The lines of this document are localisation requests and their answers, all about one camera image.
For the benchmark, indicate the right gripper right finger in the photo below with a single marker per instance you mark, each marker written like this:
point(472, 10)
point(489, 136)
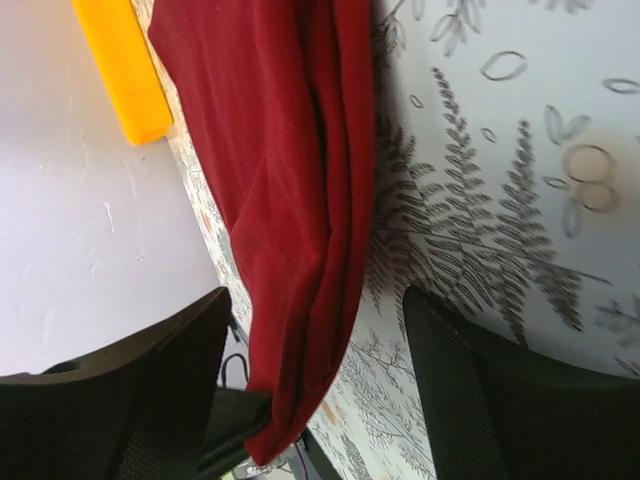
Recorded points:
point(495, 410)

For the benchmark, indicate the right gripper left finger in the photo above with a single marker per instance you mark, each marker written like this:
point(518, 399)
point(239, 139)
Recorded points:
point(138, 408)

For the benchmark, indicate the dark red t shirt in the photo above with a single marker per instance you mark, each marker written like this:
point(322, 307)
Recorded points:
point(278, 98)

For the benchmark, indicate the floral table mat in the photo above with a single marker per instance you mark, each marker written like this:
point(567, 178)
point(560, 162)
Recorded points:
point(506, 184)

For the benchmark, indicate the yellow plastic tray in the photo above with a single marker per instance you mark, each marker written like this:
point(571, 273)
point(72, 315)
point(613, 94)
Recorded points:
point(118, 45)

